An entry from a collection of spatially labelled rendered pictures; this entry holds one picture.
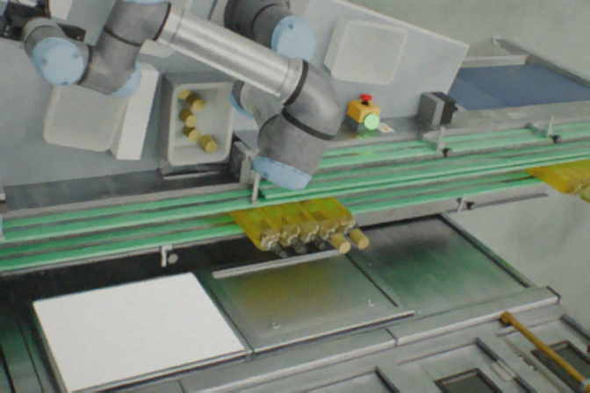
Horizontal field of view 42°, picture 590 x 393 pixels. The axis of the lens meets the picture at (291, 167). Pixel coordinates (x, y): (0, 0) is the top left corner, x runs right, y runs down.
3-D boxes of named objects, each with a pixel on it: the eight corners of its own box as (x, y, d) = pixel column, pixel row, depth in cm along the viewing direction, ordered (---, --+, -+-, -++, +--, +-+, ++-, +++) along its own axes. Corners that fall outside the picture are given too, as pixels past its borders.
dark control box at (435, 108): (415, 114, 248) (431, 125, 241) (420, 91, 244) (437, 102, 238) (435, 112, 252) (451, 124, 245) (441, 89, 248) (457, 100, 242)
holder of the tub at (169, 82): (154, 168, 209) (165, 182, 203) (161, 73, 197) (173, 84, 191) (212, 162, 217) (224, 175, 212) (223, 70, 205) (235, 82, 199)
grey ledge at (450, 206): (310, 217, 241) (328, 235, 232) (314, 192, 237) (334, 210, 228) (528, 182, 288) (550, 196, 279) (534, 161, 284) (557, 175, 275)
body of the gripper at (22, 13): (3, -9, 145) (17, 10, 136) (48, 3, 151) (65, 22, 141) (-7, 29, 148) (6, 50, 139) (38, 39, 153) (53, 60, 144)
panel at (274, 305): (25, 310, 182) (62, 409, 156) (25, 299, 180) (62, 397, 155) (343, 250, 226) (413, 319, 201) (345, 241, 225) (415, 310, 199)
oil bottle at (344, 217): (299, 202, 223) (339, 240, 207) (302, 184, 220) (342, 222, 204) (316, 199, 225) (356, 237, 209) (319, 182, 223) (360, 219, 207)
